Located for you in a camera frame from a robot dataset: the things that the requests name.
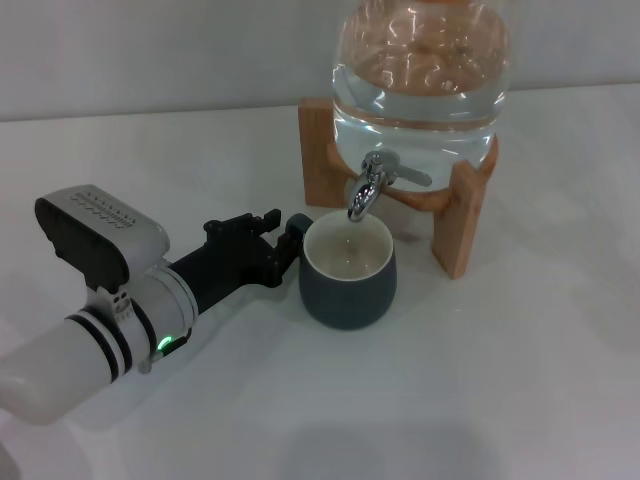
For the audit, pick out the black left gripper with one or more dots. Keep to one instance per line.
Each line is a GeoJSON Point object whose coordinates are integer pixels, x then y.
{"type": "Point", "coordinates": [225, 270]}

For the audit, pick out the black ceramic cup white inside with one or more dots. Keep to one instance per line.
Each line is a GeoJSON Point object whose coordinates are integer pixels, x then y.
{"type": "Point", "coordinates": [350, 300]}

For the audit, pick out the chrome metal faucet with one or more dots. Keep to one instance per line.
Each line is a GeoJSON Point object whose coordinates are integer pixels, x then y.
{"type": "Point", "coordinates": [366, 192]}

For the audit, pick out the clear glass water dispenser jar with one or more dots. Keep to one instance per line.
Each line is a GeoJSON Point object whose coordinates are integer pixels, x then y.
{"type": "Point", "coordinates": [420, 115]}

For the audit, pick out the wooden dispenser stand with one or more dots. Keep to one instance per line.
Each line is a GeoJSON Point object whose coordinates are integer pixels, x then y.
{"type": "Point", "coordinates": [462, 225]}

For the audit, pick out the silver black wrist camera box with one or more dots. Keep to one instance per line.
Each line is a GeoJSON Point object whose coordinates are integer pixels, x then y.
{"type": "Point", "coordinates": [95, 230]}

